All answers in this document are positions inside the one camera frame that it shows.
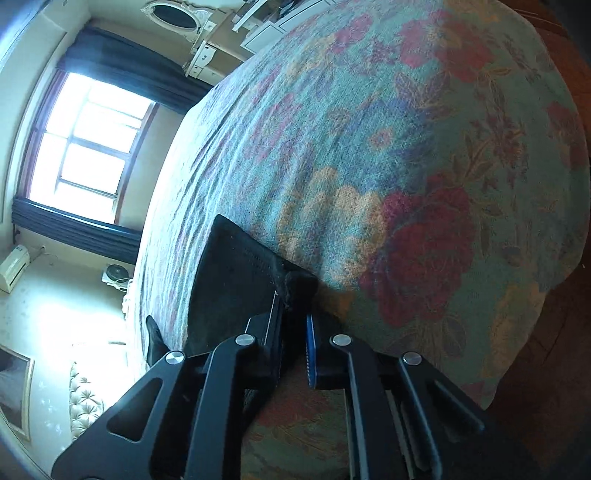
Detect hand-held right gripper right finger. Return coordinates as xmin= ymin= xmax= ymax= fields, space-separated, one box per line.
xmin=305 ymin=315 xmax=555 ymax=480

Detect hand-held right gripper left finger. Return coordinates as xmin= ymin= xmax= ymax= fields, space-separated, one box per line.
xmin=51 ymin=295 xmax=283 ymax=480

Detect black pants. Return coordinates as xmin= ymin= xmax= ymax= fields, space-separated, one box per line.
xmin=145 ymin=215 xmax=320 ymax=370

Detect white fan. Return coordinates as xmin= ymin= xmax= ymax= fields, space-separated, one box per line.
xmin=102 ymin=263 xmax=133 ymax=292

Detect white tufted ottoman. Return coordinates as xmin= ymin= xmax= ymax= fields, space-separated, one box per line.
xmin=69 ymin=362 xmax=105 ymax=435

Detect floral blanket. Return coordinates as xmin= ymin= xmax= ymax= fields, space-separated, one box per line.
xmin=124 ymin=0 xmax=591 ymax=480

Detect dark blue curtain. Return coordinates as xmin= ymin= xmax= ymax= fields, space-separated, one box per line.
xmin=13 ymin=198 xmax=141 ymax=265
xmin=60 ymin=27 xmax=211 ymax=112

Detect framed picture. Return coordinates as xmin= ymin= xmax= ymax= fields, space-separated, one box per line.
xmin=0 ymin=344 xmax=36 ymax=439

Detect white air conditioner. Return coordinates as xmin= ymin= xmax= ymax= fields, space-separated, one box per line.
xmin=0 ymin=247 xmax=31 ymax=294

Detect window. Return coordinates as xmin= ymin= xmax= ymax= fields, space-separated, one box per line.
xmin=28 ymin=69 xmax=155 ymax=213

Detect white dresser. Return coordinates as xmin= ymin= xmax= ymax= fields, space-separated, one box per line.
xmin=184 ymin=39 xmax=245 ymax=79

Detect white tv stand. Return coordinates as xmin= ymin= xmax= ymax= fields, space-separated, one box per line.
xmin=231 ymin=0 xmax=324 ymax=51

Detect oval mirror white frame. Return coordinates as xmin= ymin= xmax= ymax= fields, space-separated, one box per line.
xmin=141 ymin=0 xmax=213 ymax=44

